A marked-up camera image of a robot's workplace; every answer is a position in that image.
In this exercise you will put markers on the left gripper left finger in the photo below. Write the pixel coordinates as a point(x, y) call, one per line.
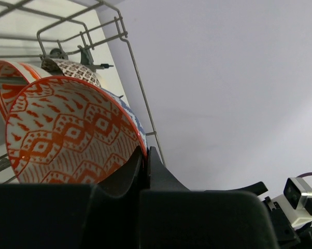
point(102, 215)

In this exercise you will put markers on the red patterned bowl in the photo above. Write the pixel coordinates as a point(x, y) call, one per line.
point(65, 130)

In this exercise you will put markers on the grey wire dish rack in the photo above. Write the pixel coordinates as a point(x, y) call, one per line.
point(31, 31)

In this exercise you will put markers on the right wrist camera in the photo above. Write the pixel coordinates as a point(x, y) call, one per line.
point(295, 202)

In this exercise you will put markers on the grey patterned bowl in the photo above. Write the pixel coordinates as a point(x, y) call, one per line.
point(70, 69)

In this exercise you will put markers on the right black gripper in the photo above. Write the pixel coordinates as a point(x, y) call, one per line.
point(293, 228)

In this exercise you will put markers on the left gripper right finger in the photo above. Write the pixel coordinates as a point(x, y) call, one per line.
point(172, 216)

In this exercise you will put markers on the orange floral bowl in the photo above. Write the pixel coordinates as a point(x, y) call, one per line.
point(14, 76)

